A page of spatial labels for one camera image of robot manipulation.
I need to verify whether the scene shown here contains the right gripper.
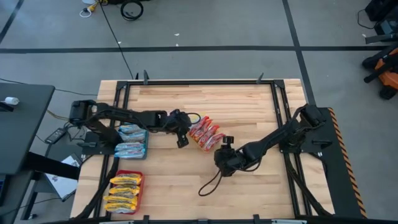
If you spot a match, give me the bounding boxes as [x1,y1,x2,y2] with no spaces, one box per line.
[214,136,246,177]

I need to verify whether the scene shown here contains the red Maruchan noodle pack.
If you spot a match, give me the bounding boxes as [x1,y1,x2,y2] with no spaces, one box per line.
[198,124,221,147]
[203,133,226,152]
[193,119,214,141]
[188,115,210,138]

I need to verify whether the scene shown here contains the blue snack packets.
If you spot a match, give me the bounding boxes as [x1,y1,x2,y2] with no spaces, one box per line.
[114,123,150,161]

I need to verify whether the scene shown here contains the blue Maruchan noodle pack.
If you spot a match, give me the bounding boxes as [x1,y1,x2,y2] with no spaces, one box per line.
[114,149,146,159]
[119,129,147,143]
[119,124,142,134]
[114,142,146,152]

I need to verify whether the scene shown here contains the yellow Maruchan noodle pack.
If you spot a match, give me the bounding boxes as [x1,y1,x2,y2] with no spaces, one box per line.
[108,185,141,197]
[103,203,137,215]
[109,173,143,187]
[102,194,139,207]

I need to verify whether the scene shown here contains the red plastic bin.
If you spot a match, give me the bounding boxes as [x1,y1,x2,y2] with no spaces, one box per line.
[104,169,146,216]

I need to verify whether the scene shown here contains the black platform with hazard stripe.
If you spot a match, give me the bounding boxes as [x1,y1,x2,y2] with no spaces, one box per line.
[276,107,368,219]

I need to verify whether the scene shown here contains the black power adapter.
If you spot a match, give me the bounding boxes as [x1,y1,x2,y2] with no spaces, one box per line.
[44,127,68,145]

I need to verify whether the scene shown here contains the black side desk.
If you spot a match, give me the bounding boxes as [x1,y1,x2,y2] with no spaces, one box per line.
[0,83,56,175]

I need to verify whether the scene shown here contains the black object on desk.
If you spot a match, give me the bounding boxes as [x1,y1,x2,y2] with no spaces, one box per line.
[0,101,15,113]

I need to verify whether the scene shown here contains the orange and black machine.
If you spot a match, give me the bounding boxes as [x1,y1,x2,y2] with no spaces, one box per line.
[361,43,398,101]

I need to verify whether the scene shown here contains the black equipment stack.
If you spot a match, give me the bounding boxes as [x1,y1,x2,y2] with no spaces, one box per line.
[356,0,398,44]

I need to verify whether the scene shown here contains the right gripper cable loop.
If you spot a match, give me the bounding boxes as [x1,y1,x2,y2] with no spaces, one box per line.
[198,169,224,197]

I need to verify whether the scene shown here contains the black aluminium table frame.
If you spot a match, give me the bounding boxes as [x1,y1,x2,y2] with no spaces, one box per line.
[74,70,333,224]

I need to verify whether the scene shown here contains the long black floor cable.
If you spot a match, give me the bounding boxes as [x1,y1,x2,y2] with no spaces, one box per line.
[98,0,136,80]

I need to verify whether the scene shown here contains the thin black floor cable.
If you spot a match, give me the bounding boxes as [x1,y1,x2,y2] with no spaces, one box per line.
[0,77,99,96]

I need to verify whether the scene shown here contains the coiled black cable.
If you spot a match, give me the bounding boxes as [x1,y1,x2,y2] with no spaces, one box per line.
[120,0,145,22]

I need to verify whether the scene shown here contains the tan braided cable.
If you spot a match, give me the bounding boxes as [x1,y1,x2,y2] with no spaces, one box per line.
[46,109,71,122]

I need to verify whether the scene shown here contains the black desk leg frame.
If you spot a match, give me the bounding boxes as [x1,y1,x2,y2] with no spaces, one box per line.
[0,151,82,224]

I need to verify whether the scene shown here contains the white and yellow extension cord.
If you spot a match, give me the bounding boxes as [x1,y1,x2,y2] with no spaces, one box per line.
[78,0,108,19]

